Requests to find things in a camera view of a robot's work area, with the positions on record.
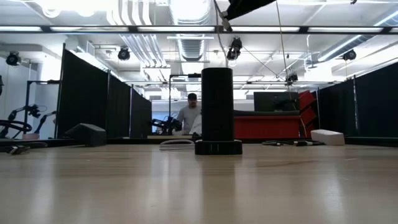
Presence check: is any black tower power strip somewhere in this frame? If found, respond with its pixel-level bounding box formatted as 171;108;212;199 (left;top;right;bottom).
195;67;243;156

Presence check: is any white power strip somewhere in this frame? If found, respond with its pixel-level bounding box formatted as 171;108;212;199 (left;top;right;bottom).
310;129;346;146

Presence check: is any white braided USB cable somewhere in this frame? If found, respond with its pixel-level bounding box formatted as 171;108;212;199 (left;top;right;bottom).
158;139;197;152

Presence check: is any black charger block with label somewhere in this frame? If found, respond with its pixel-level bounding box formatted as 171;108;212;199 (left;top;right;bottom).
64;123;108;147

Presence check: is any black ceiling spotlight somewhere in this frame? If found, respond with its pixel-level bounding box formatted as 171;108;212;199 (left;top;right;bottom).
117;45;131;62
226;37;244;62
5;50;22;67
341;49;358;62
285;72;299;85

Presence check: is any black monitor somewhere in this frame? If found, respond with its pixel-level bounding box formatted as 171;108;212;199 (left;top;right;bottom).
253;91;300;113

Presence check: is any red crate stack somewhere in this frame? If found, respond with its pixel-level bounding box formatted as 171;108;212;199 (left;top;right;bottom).
297;90;319;138

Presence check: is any red storage box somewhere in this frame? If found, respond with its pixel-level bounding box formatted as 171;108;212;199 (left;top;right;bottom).
233;110;302;139

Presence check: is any person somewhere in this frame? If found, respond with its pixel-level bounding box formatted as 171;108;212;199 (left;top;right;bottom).
176;92;203;134

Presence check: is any black partition curtain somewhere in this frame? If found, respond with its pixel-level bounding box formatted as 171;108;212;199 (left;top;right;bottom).
354;62;398;138
57;43;110;139
317;79;358;138
107;70;132;139
129;86;153;139

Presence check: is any background wooden table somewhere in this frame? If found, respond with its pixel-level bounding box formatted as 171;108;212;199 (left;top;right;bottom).
146;134;194;140

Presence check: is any silver ventilation duct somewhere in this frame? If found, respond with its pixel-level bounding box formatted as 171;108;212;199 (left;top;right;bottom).
169;0;213;62

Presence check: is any black background rig frame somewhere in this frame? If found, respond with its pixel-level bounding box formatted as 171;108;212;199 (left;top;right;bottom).
168;73;203;126
24;80;62;138

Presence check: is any black aluminium table frame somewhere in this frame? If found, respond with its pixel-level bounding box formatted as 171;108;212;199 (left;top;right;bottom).
0;137;398;147

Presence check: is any thin black cable with connector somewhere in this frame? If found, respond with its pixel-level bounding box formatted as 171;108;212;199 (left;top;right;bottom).
0;141;49;156

